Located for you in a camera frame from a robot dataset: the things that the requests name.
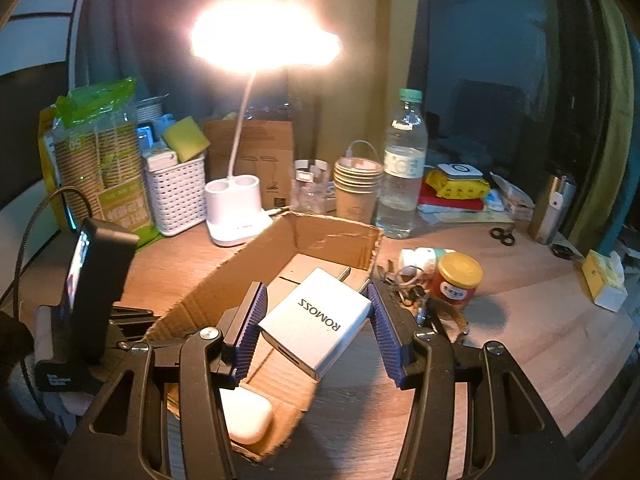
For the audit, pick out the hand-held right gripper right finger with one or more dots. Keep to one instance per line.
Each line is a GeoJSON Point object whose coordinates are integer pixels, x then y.
{"type": "Point", "coordinates": [387, 335]}

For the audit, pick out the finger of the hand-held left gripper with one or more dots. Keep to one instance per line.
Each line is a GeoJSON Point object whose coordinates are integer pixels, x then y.
{"type": "Point", "coordinates": [135, 331]}
{"type": "Point", "coordinates": [132, 311]}

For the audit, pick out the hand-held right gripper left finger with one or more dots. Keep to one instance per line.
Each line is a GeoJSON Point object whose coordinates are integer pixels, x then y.
{"type": "Point", "coordinates": [250, 332]}

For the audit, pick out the bunch of keys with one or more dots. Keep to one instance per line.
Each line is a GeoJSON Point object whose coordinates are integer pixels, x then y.
{"type": "Point", "coordinates": [407, 290]}

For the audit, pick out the brown cardboard box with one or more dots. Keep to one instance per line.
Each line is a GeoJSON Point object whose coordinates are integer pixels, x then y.
{"type": "Point", "coordinates": [210, 280]}

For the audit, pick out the white power bank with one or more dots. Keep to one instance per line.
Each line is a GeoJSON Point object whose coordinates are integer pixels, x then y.
{"type": "Point", "coordinates": [317, 320]}

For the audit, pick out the yellow lid jar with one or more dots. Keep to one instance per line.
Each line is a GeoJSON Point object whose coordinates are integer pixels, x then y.
{"type": "Point", "coordinates": [457, 280]}

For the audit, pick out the white pill bottle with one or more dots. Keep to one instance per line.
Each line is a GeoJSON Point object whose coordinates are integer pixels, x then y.
{"type": "Point", "coordinates": [417, 259]}

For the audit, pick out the white earbuds case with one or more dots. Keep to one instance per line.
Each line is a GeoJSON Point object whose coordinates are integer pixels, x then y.
{"type": "Point", "coordinates": [247, 417]}

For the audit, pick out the white woven plastic basket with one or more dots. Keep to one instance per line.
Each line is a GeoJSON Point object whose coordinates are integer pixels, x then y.
{"type": "Point", "coordinates": [175, 195]}

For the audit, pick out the green paper cup package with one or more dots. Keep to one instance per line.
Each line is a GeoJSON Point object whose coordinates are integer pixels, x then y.
{"type": "Point", "coordinates": [95, 160]}

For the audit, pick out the white desk lamp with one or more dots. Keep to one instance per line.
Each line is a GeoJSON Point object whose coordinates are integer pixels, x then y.
{"type": "Point", "coordinates": [230, 210]}

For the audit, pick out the pale yellow envelope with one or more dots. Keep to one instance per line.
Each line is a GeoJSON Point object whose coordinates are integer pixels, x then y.
{"type": "Point", "coordinates": [465, 216]}

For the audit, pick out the stack of brown paper cups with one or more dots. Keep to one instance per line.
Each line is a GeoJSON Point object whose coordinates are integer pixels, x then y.
{"type": "Point", "coordinates": [356, 195]}

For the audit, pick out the blue glossy packet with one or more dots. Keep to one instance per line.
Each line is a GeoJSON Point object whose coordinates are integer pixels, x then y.
{"type": "Point", "coordinates": [146, 136]}

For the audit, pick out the clear water bottle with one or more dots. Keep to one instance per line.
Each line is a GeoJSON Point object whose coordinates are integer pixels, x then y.
{"type": "Point", "coordinates": [400, 185]}

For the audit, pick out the black scissors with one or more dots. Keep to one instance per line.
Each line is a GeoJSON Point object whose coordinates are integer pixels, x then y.
{"type": "Point", "coordinates": [502, 236]}

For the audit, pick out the clear glass cup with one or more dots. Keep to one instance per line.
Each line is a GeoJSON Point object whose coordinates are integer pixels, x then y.
{"type": "Point", "coordinates": [312, 192]}

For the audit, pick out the yellow wipes packet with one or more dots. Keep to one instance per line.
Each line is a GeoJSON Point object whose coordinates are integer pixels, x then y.
{"type": "Point", "coordinates": [457, 189]}

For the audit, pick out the yellow green sponge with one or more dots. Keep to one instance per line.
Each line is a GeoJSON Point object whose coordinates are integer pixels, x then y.
{"type": "Point", "coordinates": [186, 135]}

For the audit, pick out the blue white small packet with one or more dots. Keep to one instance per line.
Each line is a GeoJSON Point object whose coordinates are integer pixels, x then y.
{"type": "Point", "coordinates": [496, 201]}

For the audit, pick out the brown printed carton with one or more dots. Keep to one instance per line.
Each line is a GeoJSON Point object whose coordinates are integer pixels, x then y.
{"type": "Point", "coordinates": [265, 160]}

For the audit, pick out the clear plastic cup stack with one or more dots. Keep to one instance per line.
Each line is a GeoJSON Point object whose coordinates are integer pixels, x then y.
{"type": "Point", "coordinates": [150, 107]}

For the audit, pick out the white round charger pad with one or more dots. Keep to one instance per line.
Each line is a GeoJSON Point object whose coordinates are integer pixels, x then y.
{"type": "Point", "coordinates": [460, 171]}

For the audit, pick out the white plastic wrappers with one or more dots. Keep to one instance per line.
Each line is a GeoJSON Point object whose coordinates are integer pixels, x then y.
{"type": "Point", "coordinates": [515, 200]}

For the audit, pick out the small black clip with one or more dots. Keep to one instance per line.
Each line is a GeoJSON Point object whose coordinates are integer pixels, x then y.
{"type": "Point", "coordinates": [565, 251]}

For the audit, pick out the steel thermos flask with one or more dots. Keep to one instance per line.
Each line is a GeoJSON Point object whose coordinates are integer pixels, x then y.
{"type": "Point", "coordinates": [550, 210]}

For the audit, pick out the yellow tissue box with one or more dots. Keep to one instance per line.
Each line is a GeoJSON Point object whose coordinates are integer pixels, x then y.
{"type": "Point", "coordinates": [605, 280]}

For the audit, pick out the olive green cloth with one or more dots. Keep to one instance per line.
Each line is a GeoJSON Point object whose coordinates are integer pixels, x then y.
{"type": "Point", "coordinates": [607, 110]}

